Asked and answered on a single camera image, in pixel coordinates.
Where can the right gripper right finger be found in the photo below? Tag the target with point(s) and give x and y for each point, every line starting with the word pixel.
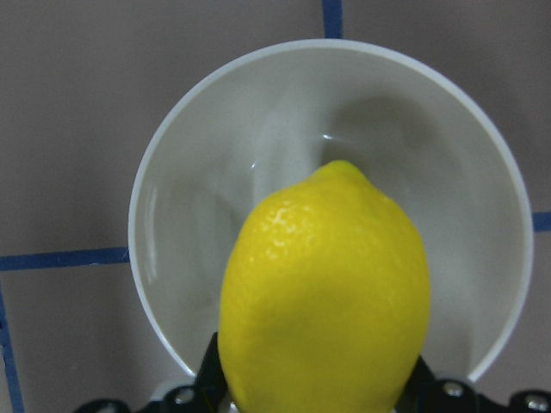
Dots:
pixel 425 392

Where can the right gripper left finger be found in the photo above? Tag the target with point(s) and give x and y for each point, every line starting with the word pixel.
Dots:
pixel 205 394

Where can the yellow lemon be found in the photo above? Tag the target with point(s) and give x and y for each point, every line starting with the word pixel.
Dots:
pixel 325 300

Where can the white ceramic bowl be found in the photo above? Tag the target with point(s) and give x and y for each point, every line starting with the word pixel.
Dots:
pixel 270 119

